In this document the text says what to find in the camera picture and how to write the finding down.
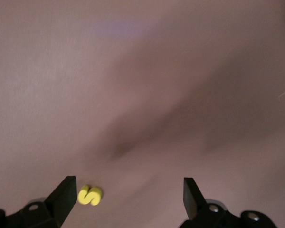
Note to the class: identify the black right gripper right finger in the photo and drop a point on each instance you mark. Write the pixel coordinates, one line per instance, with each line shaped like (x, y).
(194, 206)

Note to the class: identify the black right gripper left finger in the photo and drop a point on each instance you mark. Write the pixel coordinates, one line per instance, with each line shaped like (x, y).
(61, 202)

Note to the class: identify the yellow letter s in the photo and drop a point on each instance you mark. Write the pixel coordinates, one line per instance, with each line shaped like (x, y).
(89, 196)

